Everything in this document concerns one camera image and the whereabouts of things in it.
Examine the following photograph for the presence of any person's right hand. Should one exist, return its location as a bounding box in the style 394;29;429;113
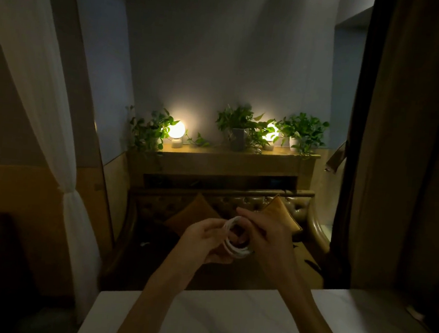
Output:
229;206;309;294

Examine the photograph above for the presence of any person's left hand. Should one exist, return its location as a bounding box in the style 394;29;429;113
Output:
172;214;240;281

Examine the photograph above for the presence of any white cable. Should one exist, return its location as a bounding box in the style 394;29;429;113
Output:
220;215;257;261

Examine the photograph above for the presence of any person's right forearm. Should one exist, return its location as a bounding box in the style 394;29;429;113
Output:
276;278;364;333

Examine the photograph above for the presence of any person's left forearm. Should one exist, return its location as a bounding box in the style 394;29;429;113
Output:
110;254;196;333

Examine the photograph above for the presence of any orange square cushion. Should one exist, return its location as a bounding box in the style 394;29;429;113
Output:
259;193;307;238
164;190;225;241

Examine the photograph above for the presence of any brown tufted leather sofa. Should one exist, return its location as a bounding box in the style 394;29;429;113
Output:
98;172;337;311

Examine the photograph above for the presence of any glowing globe lamp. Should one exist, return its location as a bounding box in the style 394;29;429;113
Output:
261;123;281;152
166;119;187;150

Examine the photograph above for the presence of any trailing green potted plant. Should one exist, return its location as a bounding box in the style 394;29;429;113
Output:
121;104;214;161

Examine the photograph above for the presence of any green plant in white pot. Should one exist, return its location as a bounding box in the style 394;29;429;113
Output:
275;110;331;158

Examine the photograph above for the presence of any green plant in grey pot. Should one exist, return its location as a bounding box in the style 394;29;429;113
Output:
213;102;278;156

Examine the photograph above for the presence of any brown heavy curtain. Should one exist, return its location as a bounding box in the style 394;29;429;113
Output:
324;0;439;307

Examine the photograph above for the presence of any white sheer curtain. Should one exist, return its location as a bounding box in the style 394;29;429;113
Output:
0;0;128;326

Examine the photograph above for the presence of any wooden wall shelf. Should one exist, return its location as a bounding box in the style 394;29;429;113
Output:
124;132;322;204

